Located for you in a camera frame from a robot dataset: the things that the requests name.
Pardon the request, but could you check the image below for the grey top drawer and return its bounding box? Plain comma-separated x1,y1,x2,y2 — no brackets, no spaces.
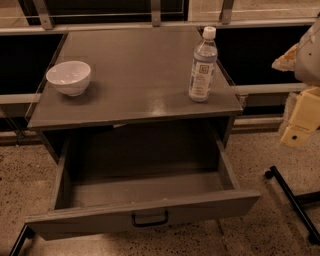
26,121,260,240

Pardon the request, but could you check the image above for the clear plastic water bottle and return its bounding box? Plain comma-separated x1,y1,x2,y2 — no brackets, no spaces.
188,26,218,102

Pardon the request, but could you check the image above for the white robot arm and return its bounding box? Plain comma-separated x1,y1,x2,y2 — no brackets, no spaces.
272,18,320,148

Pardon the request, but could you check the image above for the black base leg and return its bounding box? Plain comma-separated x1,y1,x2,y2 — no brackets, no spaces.
265,166,320,245
9,224,35,256

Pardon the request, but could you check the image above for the black left base leg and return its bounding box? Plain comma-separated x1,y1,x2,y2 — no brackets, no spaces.
9,224,35,256

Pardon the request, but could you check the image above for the grey drawer cabinet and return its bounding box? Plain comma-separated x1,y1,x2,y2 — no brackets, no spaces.
27,26,244,164

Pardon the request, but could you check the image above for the white ceramic bowl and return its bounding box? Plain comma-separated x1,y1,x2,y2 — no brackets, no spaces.
46,61,91,96

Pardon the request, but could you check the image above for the metal window railing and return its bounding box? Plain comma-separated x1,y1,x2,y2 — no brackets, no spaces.
0,0,320,35

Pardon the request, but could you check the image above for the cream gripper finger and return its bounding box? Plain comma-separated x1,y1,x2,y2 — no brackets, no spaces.
272,44,298,72

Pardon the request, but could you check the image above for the black top drawer handle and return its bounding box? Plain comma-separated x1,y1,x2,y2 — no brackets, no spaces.
131,210,169,228

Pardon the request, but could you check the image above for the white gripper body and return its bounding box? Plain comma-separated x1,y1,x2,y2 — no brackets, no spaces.
280,87,320,148

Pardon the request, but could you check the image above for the black right base leg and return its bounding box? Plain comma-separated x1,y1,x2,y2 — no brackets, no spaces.
265,166,320,245

